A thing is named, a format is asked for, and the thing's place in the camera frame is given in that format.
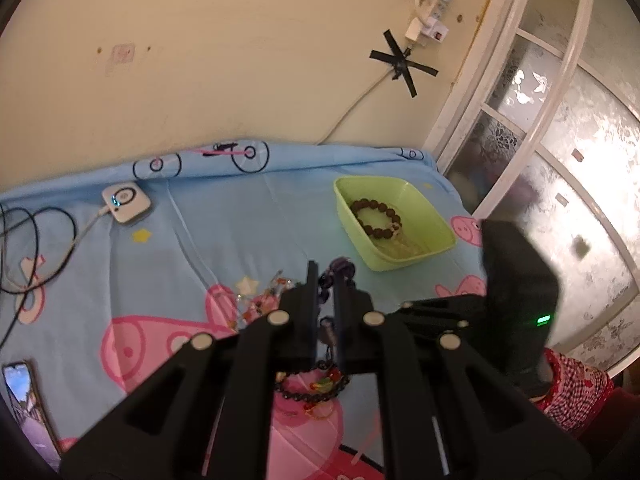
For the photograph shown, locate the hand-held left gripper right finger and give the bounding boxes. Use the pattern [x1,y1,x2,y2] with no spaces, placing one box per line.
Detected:
[332,269,593,480]

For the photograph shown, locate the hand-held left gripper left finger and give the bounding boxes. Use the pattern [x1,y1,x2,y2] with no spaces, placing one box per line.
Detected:
[60,260,321,480]

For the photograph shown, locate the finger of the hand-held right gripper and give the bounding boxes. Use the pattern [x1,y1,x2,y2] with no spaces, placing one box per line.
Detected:
[395,295,491,346]

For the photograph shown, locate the dark purple bead bracelet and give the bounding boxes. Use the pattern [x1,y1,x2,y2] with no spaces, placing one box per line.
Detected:
[318,256,357,366]

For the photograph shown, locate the colourful mixed bead bracelet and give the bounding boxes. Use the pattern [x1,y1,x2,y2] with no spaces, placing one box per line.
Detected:
[232,272,301,333]

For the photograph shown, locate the brown wooden bead bracelet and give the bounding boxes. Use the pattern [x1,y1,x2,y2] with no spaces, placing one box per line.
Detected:
[349,199,402,239]

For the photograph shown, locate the green plastic bowl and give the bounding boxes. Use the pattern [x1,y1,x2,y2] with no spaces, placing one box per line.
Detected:
[333,176,457,272]

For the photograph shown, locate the person's right forearm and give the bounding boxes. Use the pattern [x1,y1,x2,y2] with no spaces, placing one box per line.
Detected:
[530,347,616,433]

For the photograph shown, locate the blue cartoon pig blanket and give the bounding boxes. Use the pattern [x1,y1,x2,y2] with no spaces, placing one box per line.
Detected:
[0,140,501,480]

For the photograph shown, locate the white square device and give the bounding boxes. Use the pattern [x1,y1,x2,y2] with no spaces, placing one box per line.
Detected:
[101,181,152,223]

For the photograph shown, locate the black tape cross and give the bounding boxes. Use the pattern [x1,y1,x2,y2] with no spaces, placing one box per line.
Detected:
[370,30,439,99]

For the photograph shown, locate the white plug adapter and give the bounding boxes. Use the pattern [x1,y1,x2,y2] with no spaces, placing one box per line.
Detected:
[404,16,451,47]

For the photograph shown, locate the white power strip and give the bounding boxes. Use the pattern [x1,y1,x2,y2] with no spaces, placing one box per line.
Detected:
[412,0,456,25]

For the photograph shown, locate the smartphone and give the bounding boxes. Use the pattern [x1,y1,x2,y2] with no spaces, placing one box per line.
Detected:
[1,360,62,461]

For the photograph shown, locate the black bracelet with colourful charms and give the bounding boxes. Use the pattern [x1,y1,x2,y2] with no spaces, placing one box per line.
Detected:
[274,360,351,406]

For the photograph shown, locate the white wall cable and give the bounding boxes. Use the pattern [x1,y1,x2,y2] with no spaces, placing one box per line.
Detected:
[317,46,416,147]

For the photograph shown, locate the white window frame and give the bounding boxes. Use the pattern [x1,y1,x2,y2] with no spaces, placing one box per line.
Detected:
[430,0,640,377]

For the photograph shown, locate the white device cable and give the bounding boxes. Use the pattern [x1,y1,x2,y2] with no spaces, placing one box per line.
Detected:
[0,206,108,351]

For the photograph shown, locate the black cable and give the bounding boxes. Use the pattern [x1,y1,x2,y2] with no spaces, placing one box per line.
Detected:
[0,204,81,296]

